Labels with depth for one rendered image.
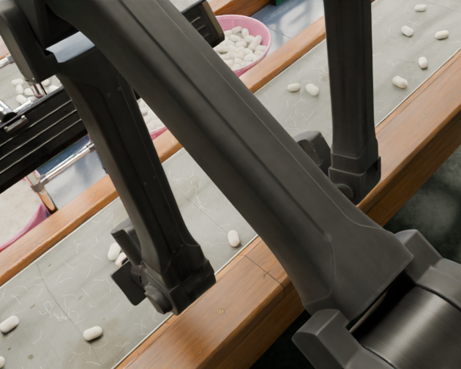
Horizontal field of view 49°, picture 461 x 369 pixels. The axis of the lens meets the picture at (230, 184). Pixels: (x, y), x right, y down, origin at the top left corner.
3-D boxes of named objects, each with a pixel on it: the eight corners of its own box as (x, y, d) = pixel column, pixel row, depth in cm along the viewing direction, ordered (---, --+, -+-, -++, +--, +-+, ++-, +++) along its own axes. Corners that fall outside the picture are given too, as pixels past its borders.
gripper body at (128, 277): (107, 274, 80) (119, 280, 73) (156, 233, 83) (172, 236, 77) (132, 305, 81) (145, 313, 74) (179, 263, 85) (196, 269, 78)
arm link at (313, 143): (354, 203, 78) (380, 176, 83) (322, 138, 76) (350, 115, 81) (299, 212, 87) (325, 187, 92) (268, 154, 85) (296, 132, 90)
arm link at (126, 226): (167, 318, 64) (218, 275, 67) (116, 244, 61) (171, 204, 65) (140, 303, 74) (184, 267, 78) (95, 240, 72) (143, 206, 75)
